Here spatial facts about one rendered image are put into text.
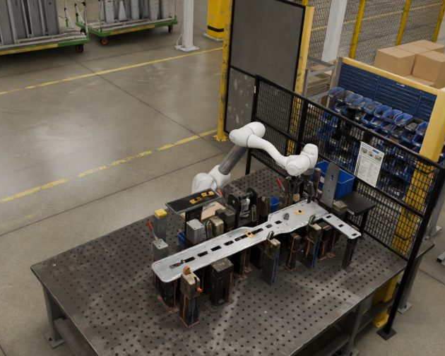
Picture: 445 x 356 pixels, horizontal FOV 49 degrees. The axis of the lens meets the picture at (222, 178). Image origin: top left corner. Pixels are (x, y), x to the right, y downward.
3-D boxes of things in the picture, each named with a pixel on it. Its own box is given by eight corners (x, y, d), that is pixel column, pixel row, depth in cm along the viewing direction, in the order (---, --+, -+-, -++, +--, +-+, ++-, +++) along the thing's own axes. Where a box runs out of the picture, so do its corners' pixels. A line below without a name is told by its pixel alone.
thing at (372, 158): (375, 189, 361) (385, 152, 345) (352, 175, 376) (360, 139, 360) (377, 188, 362) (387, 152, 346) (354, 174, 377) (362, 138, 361)
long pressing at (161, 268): (167, 287, 285) (167, 285, 285) (147, 264, 300) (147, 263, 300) (330, 214, 358) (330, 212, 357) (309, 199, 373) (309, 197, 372)
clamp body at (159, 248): (157, 293, 320) (157, 251, 301) (149, 283, 327) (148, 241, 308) (170, 287, 325) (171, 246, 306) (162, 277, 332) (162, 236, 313)
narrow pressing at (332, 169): (331, 207, 364) (340, 167, 346) (320, 199, 371) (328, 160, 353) (331, 207, 364) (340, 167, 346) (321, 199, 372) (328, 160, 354)
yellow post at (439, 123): (378, 328, 398) (455, 97, 292) (361, 313, 410) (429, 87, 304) (392, 318, 407) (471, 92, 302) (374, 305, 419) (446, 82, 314)
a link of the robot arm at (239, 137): (246, 134, 348) (256, 128, 358) (226, 128, 358) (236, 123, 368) (246, 151, 354) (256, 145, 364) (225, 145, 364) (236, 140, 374)
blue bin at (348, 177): (337, 198, 369) (341, 183, 362) (308, 179, 389) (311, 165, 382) (352, 191, 378) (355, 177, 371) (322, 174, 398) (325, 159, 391)
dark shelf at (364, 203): (355, 217, 355) (356, 213, 353) (273, 162, 415) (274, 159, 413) (375, 208, 367) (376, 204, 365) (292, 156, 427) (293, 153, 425)
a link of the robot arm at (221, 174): (198, 182, 413) (214, 174, 429) (211, 196, 410) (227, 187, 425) (243, 121, 362) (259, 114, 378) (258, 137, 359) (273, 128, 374)
